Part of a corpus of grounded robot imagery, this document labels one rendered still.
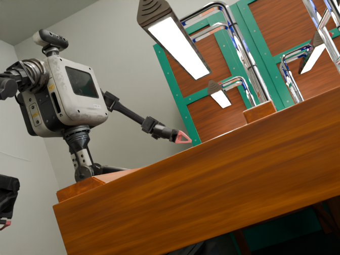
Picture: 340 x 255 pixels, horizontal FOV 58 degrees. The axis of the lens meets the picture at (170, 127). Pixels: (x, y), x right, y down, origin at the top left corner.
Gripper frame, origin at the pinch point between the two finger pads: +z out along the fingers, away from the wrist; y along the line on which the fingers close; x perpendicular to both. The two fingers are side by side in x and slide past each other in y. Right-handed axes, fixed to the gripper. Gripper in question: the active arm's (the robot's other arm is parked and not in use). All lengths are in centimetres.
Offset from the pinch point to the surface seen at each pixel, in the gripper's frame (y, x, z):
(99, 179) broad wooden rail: -96, 8, 8
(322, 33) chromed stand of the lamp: -53, -46, 41
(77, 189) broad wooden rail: -97, 12, 4
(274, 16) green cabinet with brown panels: 86, -104, 11
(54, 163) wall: 155, 87, -186
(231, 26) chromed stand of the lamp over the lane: -68, -37, 18
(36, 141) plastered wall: 139, 67, -206
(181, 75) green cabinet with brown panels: 84, -44, -44
